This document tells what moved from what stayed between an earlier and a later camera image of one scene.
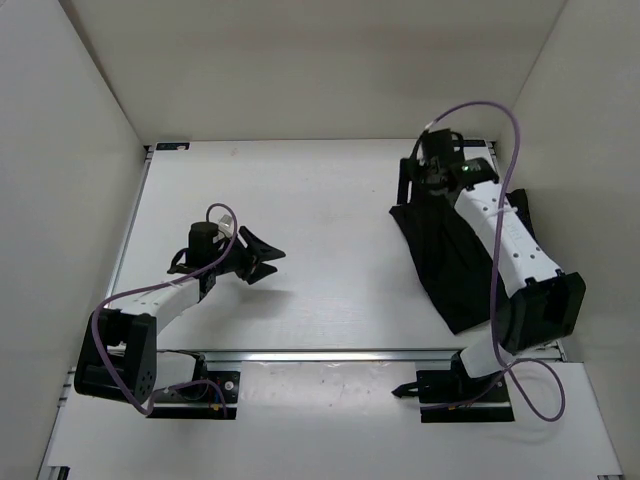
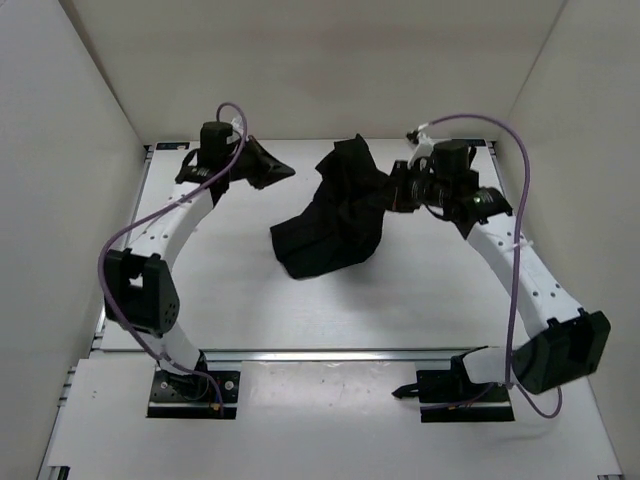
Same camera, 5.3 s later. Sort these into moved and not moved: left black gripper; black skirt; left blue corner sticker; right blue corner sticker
Moved: left black gripper; black skirt
Not moved: right blue corner sticker; left blue corner sticker
